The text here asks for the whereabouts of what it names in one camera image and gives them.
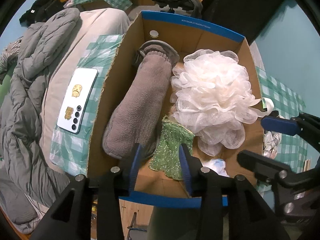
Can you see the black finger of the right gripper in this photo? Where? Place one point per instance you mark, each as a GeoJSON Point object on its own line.
{"type": "Point", "coordinates": [268, 171]}

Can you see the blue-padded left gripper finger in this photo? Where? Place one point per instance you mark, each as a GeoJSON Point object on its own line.
{"type": "Point", "coordinates": [70, 215]}

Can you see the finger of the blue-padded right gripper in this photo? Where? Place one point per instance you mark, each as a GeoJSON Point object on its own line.
{"type": "Point", "coordinates": [249, 216]}

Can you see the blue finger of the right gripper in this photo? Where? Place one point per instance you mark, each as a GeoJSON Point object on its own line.
{"type": "Point", "coordinates": [283, 126]}

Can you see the twisted white plastic bag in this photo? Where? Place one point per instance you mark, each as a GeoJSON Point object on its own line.
{"type": "Point", "coordinates": [271, 143]}

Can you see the small white sock ball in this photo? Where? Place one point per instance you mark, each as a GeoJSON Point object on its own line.
{"type": "Point", "coordinates": [217, 165]}

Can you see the white mesh bath pouf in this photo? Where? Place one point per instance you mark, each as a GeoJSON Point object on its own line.
{"type": "Point", "coordinates": [212, 97]}

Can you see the green glitter cloth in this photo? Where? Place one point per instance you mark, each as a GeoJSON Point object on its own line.
{"type": "Point", "coordinates": [166, 155]}

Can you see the grey fleece slipper sock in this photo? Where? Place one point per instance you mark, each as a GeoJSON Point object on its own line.
{"type": "Point", "coordinates": [136, 119]}

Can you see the grey quilted duvet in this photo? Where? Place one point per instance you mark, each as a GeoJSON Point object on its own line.
{"type": "Point", "coordinates": [26, 179]}

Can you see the green checkered tablecloth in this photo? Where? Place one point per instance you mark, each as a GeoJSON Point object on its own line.
{"type": "Point", "coordinates": [69, 151]}

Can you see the blue-rimmed cardboard box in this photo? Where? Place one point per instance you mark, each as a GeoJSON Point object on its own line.
{"type": "Point", "coordinates": [185, 35]}

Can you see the large black hanging coat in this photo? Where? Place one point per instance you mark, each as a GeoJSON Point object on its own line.
{"type": "Point", "coordinates": [246, 17]}

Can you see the white smartphone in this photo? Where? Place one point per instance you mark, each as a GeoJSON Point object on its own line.
{"type": "Point", "coordinates": [75, 99]}

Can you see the beige mattress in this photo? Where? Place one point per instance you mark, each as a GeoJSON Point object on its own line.
{"type": "Point", "coordinates": [90, 25]}

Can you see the black clothes pile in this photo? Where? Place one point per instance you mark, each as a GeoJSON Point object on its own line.
{"type": "Point", "coordinates": [41, 11]}

